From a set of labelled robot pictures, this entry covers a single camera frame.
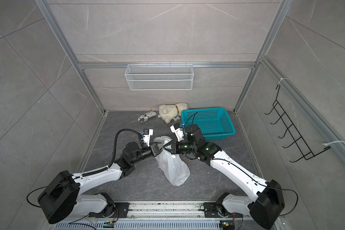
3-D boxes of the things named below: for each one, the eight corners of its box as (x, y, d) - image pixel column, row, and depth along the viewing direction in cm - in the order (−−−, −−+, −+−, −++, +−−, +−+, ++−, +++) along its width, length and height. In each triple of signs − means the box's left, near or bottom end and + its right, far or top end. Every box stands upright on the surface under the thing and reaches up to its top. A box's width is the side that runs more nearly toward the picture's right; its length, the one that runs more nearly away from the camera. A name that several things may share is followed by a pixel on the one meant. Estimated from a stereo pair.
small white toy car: (140, 124, 113) (140, 121, 110) (137, 120, 115) (136, 117, 113) (157, 115, 119) (156, 113, 116) (153, 112, 121) (153, 109, 119)
